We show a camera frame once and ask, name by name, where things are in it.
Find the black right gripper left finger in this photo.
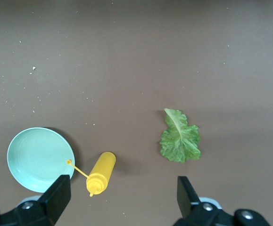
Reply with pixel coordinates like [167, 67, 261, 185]
[0, 174, 71, 226]

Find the green lettuce leaf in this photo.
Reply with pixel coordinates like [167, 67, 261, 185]
[159, 108, 202, 164]

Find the yellow mustard squeeze bottle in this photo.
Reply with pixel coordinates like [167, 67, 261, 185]
[66, 152, 117, 197]

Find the light green plate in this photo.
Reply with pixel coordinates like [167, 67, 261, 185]
[7, 127, 76, 193]

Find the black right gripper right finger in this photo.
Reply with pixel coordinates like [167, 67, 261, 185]
[174, 176, 272, 226]

